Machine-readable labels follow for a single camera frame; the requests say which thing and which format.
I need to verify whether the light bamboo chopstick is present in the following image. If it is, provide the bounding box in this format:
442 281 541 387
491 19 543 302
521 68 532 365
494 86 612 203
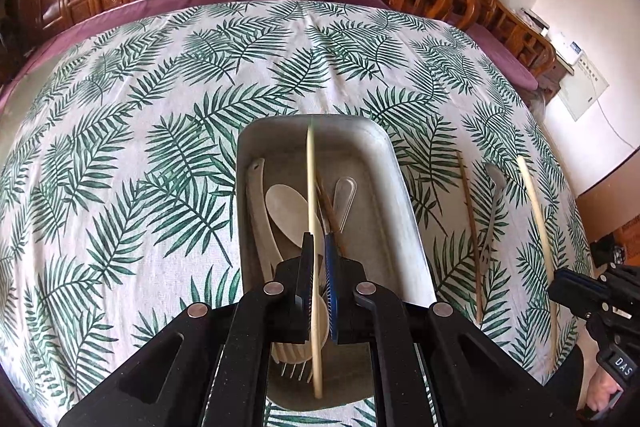
306 124 323 399
516 155 558 369

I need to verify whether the purple bench cushion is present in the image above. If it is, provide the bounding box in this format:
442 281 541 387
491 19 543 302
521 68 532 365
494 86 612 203
1 0 385 106

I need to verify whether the stainless steel spoon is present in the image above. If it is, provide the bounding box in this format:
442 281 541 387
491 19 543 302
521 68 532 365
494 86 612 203
480 164 506 277

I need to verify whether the grey rectangular metal tray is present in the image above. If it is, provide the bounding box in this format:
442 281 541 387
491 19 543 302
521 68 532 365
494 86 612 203
236 115 435 426

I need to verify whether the palm leaf tablecloth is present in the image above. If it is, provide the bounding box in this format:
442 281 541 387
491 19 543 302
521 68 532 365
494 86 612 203
1 0 591 426

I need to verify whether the wooden side table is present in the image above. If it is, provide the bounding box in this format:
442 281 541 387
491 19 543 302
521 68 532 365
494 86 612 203
538 55 575 104

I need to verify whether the person's right hand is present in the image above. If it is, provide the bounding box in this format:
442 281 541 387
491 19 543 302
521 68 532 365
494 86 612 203
586 366 622 412

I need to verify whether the small white plastic spoon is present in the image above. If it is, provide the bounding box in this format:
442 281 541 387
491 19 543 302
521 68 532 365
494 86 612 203
333 176 358 232

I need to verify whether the purple armchair cushion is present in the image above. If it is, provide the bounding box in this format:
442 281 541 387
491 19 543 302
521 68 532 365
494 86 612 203
466 24 539 91

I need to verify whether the gold chopstick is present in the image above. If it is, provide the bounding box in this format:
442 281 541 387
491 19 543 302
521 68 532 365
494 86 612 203
457 150 484 326

